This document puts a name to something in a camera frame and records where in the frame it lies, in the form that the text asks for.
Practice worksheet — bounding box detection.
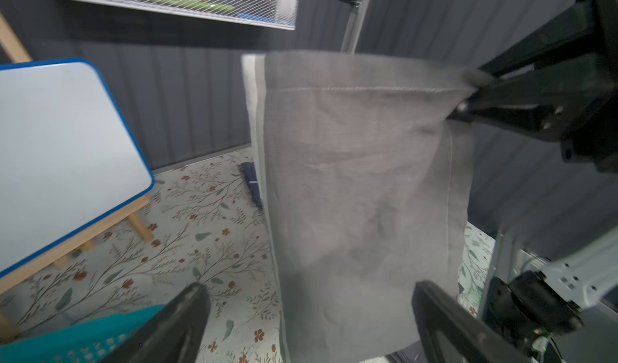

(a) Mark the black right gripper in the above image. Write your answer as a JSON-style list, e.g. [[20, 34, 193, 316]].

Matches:
[[449, 0, 617, 172]]

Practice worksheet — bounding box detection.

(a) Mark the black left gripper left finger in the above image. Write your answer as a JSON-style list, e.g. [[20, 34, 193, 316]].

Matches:
[[103, 283, 211, 363]]

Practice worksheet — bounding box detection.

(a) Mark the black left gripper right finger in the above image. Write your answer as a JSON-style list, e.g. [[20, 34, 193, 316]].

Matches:
[[412, 281, 530, 363]]

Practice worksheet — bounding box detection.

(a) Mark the teal plastic basket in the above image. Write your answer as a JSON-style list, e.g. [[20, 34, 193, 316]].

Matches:
[[1, 305, 164, 362]]

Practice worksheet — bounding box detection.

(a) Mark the grey pillowcase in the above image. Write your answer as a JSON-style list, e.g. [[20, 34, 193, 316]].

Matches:
[[241, 51, 492, 362]]

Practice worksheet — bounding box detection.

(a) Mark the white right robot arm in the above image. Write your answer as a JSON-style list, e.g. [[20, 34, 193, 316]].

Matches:
[[452, 0, 617, 355]]

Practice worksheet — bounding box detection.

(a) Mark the navy folded pillowcase yellow stripe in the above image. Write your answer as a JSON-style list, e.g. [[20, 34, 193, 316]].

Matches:
[[240, 162, 262, 209]]

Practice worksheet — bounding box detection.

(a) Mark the blue framed whiteboard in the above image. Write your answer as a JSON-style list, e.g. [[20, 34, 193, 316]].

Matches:
[[1, 59, 155, 275]]

